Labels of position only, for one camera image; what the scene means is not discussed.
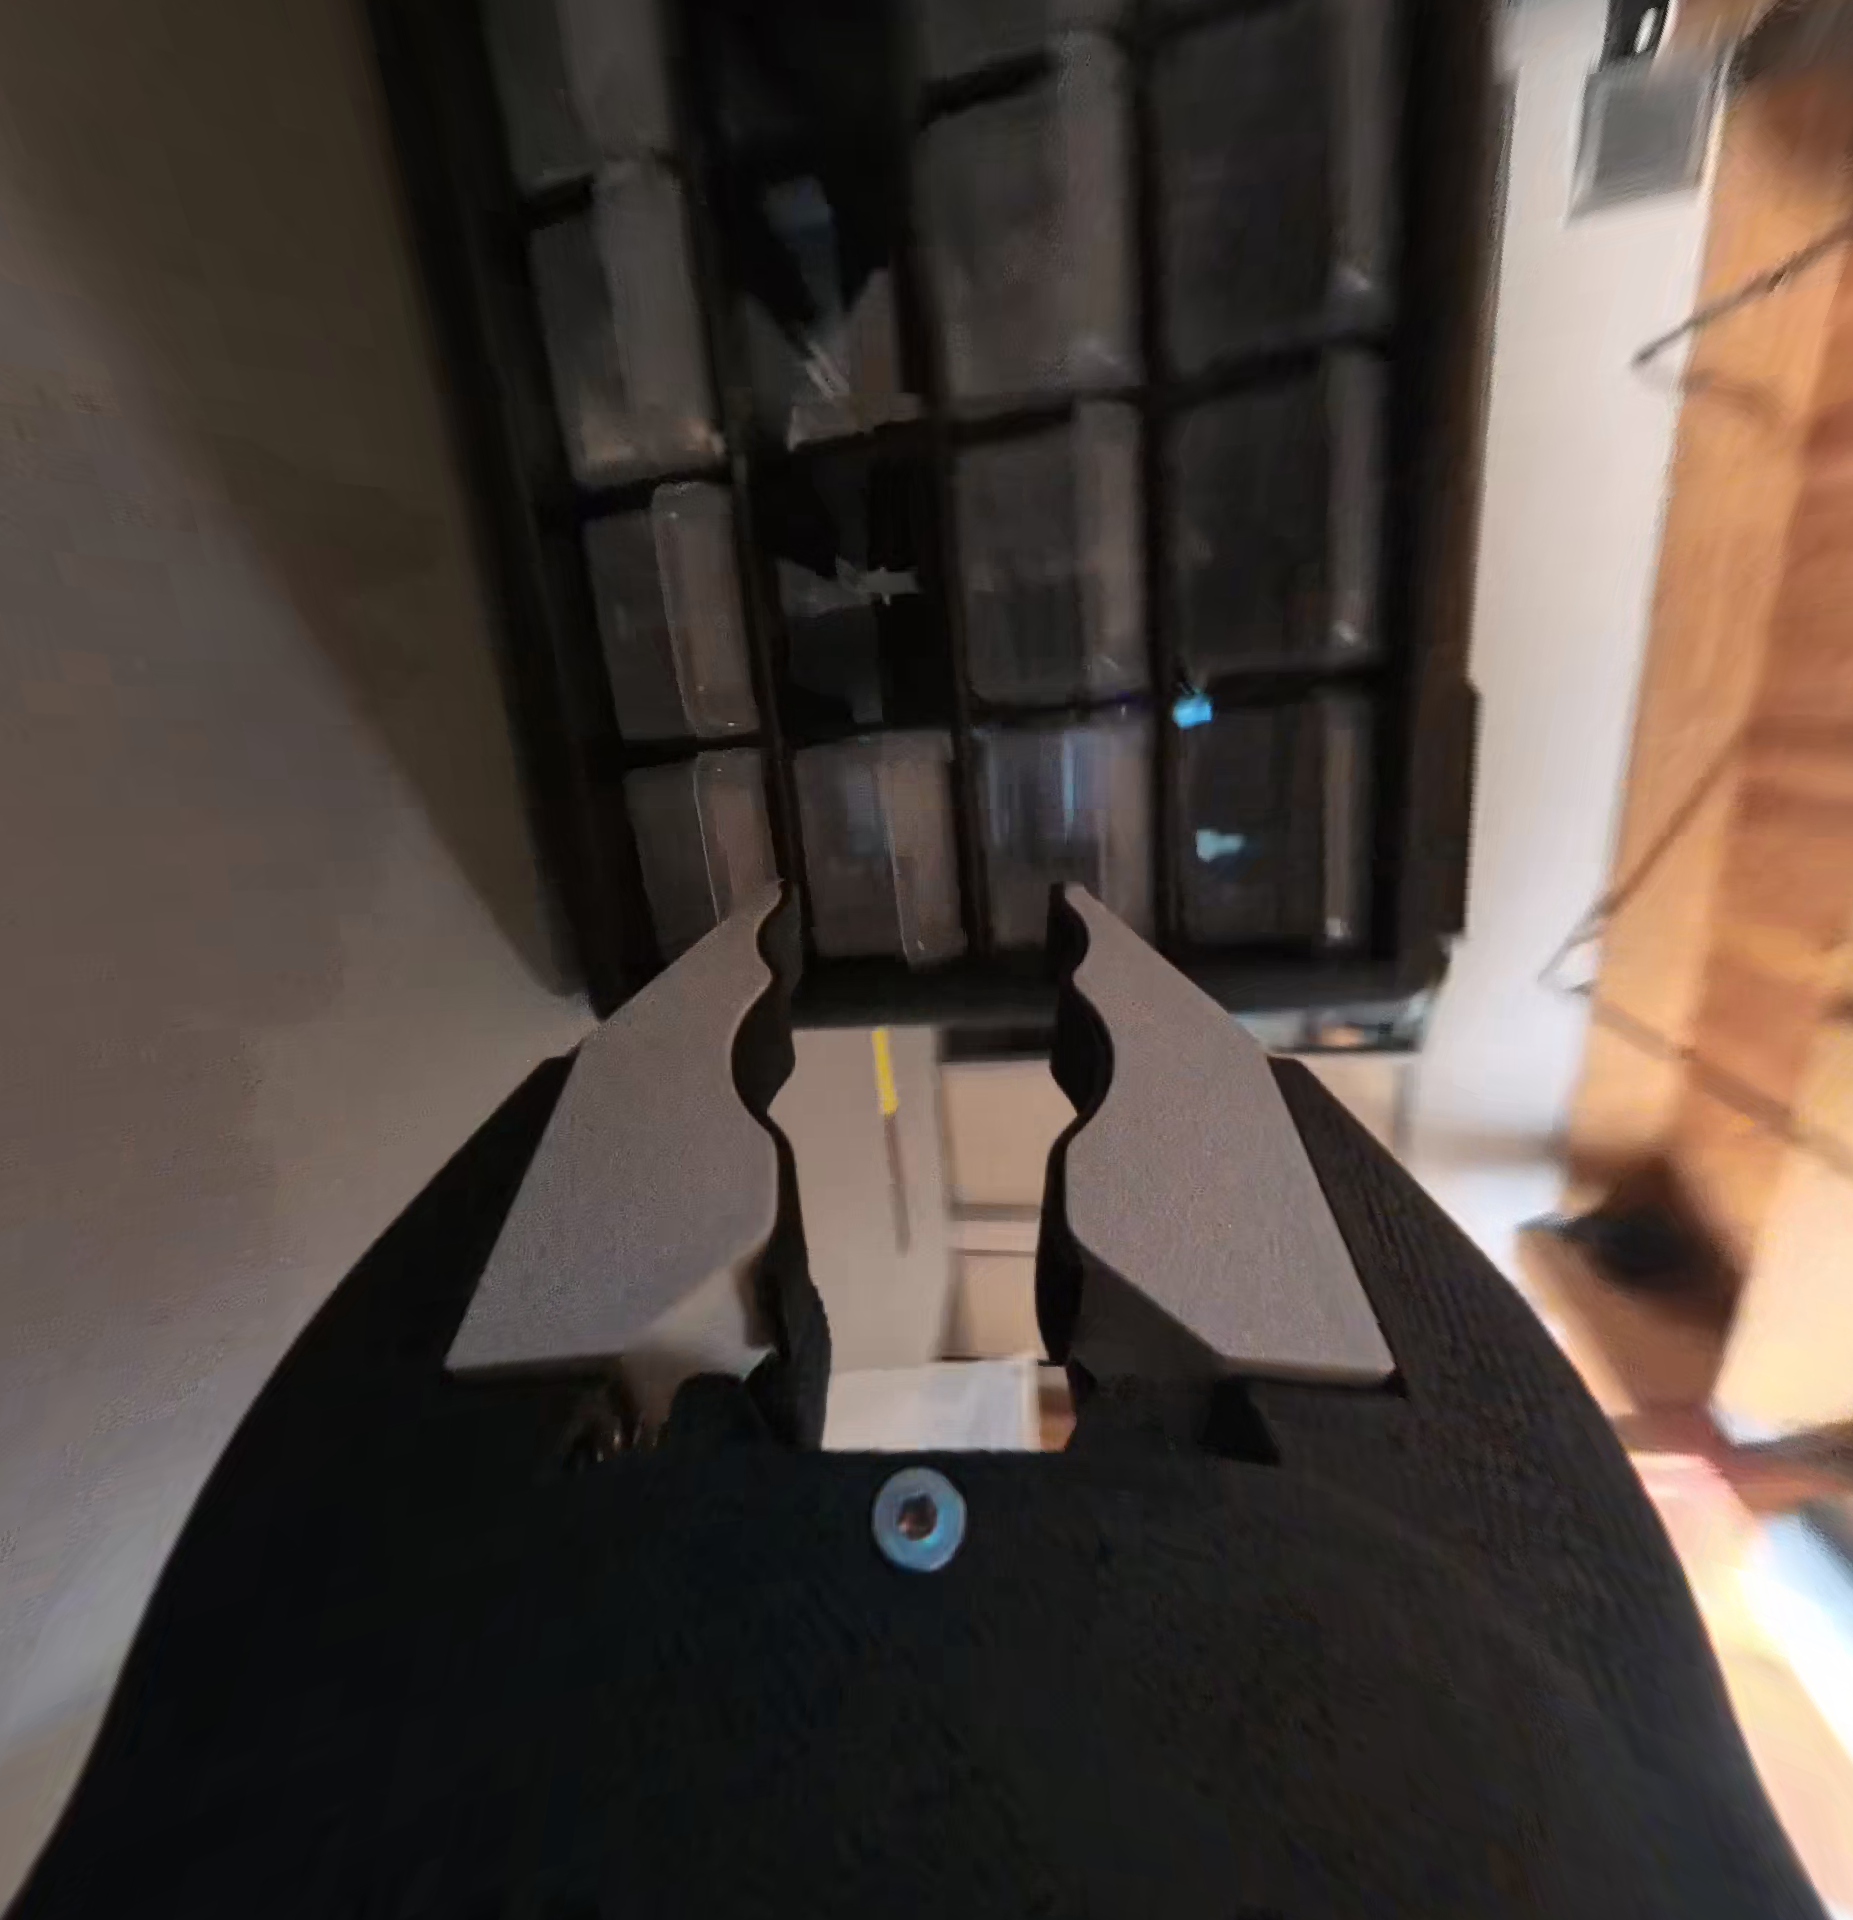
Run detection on rows of small clear drawers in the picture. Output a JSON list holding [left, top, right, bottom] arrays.
[[482, 0, 1392, 961]]

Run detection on black drawer cabinet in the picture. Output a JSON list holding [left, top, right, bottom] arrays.
[[369, 0, 1504, 1036]]

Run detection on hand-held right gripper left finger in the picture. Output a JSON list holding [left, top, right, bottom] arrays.
[[443, 878, 836, 1449]]

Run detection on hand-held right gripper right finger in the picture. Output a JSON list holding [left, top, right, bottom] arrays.
[[1038, 883, 1396, 1449]]

